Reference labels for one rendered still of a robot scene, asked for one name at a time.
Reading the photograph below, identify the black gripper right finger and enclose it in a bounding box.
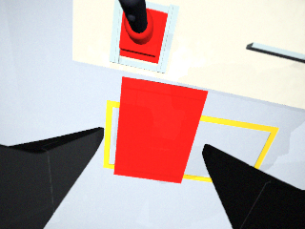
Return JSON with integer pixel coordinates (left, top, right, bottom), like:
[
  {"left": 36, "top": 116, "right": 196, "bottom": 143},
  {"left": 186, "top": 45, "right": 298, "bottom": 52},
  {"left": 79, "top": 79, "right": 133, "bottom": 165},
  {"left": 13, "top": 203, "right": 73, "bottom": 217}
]
[{"left": 202, "top": 144, "right": 305, "bottom": 229}]

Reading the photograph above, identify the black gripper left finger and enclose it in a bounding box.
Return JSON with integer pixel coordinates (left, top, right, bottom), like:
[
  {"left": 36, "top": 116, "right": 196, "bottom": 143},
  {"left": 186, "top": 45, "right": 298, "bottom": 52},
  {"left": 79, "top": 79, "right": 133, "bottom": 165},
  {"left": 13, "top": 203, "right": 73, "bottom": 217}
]
[{"left": 0, "top": 127, "right": 104, "bottom": 229}]

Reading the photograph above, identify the red hollow shell with corner holes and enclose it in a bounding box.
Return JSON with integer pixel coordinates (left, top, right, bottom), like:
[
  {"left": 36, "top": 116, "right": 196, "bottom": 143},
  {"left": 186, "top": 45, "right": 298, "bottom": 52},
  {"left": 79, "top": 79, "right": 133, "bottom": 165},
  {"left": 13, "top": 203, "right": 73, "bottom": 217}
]
[{"left": 113, "top": 76, "right": 208, "bottom": 183}]

